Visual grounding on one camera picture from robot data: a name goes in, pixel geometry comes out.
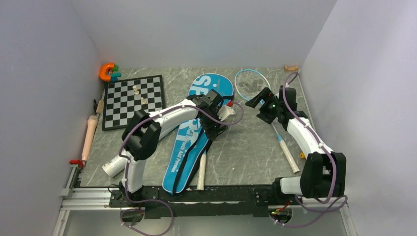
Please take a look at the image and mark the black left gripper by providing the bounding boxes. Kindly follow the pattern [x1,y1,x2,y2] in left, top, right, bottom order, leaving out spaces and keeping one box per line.
[200,108,228,141]

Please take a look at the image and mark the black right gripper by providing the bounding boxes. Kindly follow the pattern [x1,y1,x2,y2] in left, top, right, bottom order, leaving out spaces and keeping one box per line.
[245,88,282,124]

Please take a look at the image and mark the blue badminton racket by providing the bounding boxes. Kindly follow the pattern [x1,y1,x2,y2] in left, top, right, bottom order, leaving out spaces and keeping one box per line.
[235,69,300,174]
[197,151,207,191]

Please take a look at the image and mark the blue racket cover bag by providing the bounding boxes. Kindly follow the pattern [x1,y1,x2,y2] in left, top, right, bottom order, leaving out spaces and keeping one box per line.
[162,73,234,196]

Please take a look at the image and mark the white shuttlecock tube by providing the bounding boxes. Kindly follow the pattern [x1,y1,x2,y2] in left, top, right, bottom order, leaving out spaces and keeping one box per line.
[102,155,127,178]

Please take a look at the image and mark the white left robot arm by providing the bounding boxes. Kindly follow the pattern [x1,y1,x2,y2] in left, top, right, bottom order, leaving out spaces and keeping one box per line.
[119,89,234,207]

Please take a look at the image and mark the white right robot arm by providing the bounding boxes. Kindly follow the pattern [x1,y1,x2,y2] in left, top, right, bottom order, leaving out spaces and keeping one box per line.
[246,86,346,204]

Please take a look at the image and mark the tan curved wooden piece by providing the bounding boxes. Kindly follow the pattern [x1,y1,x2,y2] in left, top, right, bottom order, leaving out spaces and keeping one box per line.
[284,65,298,72]

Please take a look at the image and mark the black white chessboard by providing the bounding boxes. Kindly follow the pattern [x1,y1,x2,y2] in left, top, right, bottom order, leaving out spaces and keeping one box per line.
[102,75,166,131]

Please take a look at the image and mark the teal toy block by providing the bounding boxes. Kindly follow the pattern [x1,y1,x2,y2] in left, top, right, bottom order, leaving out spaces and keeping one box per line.
[110,64,121,82]

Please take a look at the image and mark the orange horseshoe magnet toy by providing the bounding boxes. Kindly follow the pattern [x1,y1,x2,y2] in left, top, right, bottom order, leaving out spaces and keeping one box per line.
[98,62,116,82]

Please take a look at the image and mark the red grey clamp tool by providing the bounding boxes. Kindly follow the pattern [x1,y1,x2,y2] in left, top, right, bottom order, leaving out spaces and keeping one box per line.
[69,160,85,170]

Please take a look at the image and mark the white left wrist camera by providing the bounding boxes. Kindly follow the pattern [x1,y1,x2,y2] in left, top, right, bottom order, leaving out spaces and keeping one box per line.
[217,101,236,121]

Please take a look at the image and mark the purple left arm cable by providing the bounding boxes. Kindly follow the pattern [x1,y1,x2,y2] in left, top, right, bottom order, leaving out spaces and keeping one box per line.
[118,101,245,236]

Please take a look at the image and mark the wooden handle tool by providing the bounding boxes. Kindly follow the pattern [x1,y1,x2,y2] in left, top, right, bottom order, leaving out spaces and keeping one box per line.
[95,100,104,116]

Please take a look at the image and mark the aluminium frame rail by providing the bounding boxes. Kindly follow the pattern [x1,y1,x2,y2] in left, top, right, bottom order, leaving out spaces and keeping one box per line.
[52,166,357,236]

